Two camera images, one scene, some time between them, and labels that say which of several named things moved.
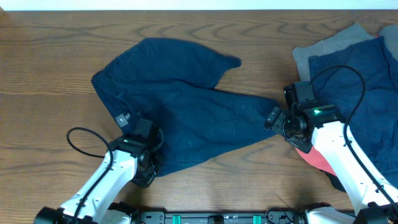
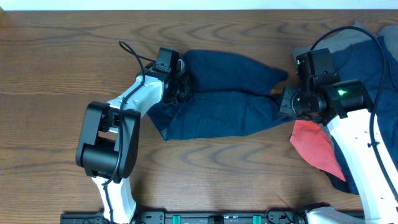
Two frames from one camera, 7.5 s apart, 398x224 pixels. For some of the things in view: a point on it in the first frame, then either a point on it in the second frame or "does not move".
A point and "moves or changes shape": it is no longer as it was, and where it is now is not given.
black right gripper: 283,115 to 286,107
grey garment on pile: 352,35 does not move
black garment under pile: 335,182 does not move
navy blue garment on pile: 374,128 does not move
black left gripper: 150,173 to 183,90
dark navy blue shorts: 170,84 moves or changes shape
